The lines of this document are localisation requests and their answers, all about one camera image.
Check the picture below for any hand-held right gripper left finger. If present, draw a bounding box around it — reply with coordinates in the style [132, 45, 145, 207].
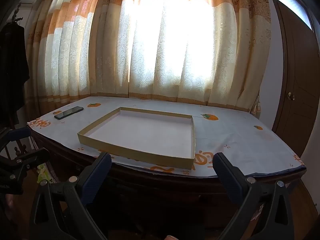
[29, 152, 112, 240]

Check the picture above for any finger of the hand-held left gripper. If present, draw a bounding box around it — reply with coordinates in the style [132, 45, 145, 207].
[0, 127, 32, 155]
[5, 148, 50, 178]

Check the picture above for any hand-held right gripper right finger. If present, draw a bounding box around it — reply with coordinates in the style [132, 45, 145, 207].
[212, 152, 294, 240]

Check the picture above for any shallow cardboard box tray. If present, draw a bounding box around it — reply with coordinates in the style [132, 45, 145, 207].
[77, 107, 196, 170]

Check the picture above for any person's left hand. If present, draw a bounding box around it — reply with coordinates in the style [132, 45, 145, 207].
[0, 194, 17, 220]

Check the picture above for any green patterned bag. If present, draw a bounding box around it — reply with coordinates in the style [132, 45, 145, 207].
[36, 162, 54, 184]

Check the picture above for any white orange-printed tablecloth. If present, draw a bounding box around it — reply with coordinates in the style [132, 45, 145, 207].
[27, 95, 307, 178]

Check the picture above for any dark wooden desk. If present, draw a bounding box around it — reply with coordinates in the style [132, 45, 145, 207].
[27, 127, 308, 233]

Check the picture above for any black smartphone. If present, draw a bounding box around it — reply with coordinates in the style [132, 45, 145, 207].
[54, 106, 84, 120]

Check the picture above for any black hanging coat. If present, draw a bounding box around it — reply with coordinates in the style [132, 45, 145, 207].
[0, 22, 30, 128]

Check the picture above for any curtain tassel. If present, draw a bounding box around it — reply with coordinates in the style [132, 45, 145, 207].
[250, 95, 262, 118]

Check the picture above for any brown wooden door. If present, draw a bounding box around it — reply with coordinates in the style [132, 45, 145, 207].
[271, 0, 320, 150]

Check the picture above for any orange and cream curtain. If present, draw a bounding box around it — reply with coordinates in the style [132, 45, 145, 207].
[25, 0, 272, 113]

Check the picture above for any transom window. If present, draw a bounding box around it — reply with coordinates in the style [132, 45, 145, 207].
[267, 0, 314, 30]

